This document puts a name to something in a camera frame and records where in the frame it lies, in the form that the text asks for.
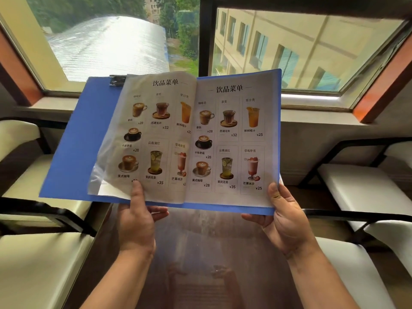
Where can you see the person's right hand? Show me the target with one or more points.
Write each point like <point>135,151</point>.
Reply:
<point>288,226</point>

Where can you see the person's left hand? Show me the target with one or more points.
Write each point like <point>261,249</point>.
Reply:
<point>135,226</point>

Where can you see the person's left thumb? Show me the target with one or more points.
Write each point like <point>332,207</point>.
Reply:
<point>137,194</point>

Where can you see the person's right thumb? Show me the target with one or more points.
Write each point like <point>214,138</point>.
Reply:
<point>276,196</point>

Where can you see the blue menu folder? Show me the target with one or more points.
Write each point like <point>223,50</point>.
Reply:
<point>74,151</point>

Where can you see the person's left forearm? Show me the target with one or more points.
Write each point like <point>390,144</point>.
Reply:
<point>124,279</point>

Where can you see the person's right forearm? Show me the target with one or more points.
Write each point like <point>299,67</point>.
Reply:
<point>318,279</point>

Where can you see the white cushioned black-framed chair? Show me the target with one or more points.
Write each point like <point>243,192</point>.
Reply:
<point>354,273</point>
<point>48,183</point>
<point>41,270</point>
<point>360,189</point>

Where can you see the beige window sill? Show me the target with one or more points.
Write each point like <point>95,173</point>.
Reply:
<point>309,117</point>

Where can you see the arched translucent roof outside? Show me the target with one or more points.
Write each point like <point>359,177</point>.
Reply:
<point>109,44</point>

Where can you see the black framed window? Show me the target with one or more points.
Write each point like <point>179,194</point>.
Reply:
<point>305,44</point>

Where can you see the beige building outside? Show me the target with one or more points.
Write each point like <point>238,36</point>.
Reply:
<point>305,41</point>

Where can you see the silver framed window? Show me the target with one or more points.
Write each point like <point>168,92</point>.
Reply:
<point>106,38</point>

